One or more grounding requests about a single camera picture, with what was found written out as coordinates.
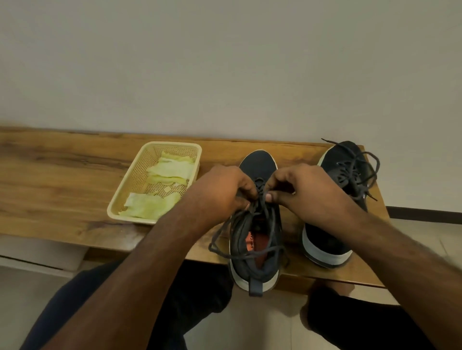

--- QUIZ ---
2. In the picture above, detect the cream plastic mesh basket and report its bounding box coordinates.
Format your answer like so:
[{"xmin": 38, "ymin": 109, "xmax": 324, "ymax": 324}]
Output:
[{"xmin": 106, "ymin": 141, "xmax": 203, "ymax": 225}]

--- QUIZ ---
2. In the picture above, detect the person's left hand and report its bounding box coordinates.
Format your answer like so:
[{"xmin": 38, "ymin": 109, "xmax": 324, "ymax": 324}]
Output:
[{"xmin": 180, "ymin": 164, "xmax": 259, "ymax": 228}]

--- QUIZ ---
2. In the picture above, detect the person's right hand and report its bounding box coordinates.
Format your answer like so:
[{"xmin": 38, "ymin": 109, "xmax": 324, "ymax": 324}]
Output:
[{"xmin": 264, "ymin": 163, "xmax": 363, "ymax": 235}]

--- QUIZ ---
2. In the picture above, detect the dark sneaker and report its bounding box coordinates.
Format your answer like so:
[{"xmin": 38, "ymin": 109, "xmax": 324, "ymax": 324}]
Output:
[
  {"xmin": 227, "ymin": 150, "xmax": 284, "ymax": 298},
  {"xmin": 301, "ymin": 140, "xmax": 378, "ymax": 269}
]

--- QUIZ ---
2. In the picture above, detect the person's left forearm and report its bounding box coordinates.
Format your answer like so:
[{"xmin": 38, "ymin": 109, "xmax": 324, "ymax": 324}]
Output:
[{"xmin": 41, "ymin": 212, "xmax": 216, "ymax": 350}]

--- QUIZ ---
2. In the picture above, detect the grey shoelace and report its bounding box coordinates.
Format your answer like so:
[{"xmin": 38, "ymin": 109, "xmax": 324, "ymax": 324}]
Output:
[
  {"xmin": 208, "ymin": 177, "xmax": 289, "ymax": 269},
  {"xmin": 321, "ymin": 138, "xmax": 381, "ymax": 202}
]

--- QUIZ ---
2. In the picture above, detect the person's right forearm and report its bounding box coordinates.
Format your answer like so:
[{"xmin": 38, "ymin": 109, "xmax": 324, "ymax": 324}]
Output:
[{"xmin": 341, "ymin": 212, "xmax": 462, "ymax": 350}]

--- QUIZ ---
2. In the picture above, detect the dark baseboard strip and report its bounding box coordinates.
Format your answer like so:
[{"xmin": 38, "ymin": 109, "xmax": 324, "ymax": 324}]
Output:
[{"xmin": 386, "ymin": 206, "xmax": 462, "ymax": 225}]

